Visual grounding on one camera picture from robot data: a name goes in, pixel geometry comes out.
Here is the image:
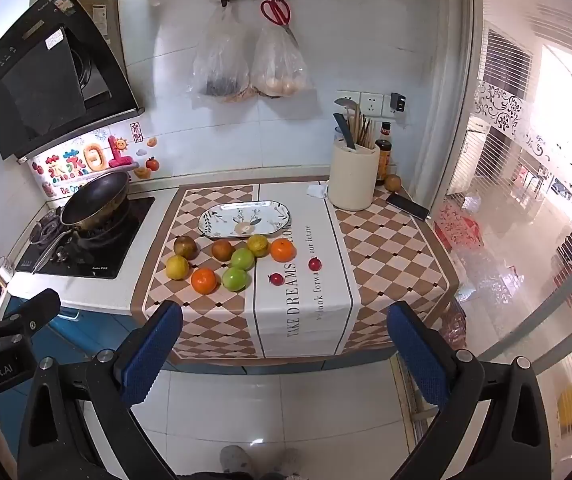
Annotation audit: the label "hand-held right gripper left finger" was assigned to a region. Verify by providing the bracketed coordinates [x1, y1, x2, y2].
[17, 300, 184, 480]

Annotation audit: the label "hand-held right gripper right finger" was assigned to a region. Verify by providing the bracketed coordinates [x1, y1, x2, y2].
[387, 301, 551, 480]

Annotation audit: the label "yellow round fruit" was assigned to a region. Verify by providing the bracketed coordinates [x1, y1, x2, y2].
[165, 255, 190, 281]

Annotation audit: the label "bright orange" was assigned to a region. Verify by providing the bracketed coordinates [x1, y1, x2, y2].
[270, 238, 295, 263]
[191, 268, 218, 295]

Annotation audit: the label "dark brown round fruit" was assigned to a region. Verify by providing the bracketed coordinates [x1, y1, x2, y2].
[174, 235, 199, 261]

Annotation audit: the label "green round fruit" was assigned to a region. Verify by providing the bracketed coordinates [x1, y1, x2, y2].
[230, 247, 256, 271]
[222, 266, 249, 292]

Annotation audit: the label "light brown round fruit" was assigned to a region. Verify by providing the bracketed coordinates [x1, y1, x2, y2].
[211, 239, 235, 262]

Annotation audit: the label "spotted yellow-green orange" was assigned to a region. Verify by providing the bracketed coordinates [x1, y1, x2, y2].
[247, 234, 270, 258]

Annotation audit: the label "floral ceramic plate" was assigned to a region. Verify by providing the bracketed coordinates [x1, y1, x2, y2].
[197, 201, 293, 240]

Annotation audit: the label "black gas stove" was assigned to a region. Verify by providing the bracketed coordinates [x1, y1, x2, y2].
[14, 195, 157, 280]

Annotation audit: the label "black wok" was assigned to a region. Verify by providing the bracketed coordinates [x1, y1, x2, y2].
[32, 210, 133, 273]

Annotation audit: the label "checkered table mat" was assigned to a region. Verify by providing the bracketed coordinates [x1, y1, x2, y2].
[131, 177, 459, 361]

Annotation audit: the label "glass sliding door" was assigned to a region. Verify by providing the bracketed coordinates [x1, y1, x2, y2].
[430, 0, 572, 411]

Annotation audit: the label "person's grey slipper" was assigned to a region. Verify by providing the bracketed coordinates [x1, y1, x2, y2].
[219, 444, 255, 477]

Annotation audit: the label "black smartphone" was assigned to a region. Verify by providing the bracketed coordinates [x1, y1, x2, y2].
[386, 193, 430, 221]

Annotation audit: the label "cream utensil holder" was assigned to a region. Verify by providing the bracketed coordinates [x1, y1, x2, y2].
[328, 137, 381, 212]

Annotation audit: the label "dark sauce bottle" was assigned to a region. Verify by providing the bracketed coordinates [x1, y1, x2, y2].
[375, 121, 393, 186]

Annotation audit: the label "black range hood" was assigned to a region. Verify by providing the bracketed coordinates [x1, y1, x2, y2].
[0, 0, 145, 161]

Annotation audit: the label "bundle of chopsticks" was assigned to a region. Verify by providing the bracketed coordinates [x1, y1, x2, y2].
[351, 110, 377, 149]

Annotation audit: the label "black knife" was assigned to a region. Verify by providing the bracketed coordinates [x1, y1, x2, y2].
[333, 112, 357, 151]

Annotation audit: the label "clear plastic bag dark contents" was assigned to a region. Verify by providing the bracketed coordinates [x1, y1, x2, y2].
[189, 2, 254, 106]

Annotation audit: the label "clear plastic bag of eggs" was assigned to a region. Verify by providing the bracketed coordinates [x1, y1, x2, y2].
[249, 25, 313, 98]

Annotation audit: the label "red scissors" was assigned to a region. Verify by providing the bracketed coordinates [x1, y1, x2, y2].
[260, 0, 299, 43]

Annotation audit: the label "colourful wall stickers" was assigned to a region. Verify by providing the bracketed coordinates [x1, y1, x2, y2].
[31, 120, 161, 198]

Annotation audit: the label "steel hood duct cover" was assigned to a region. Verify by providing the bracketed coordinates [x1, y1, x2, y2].
[73, 0, 127, 97]

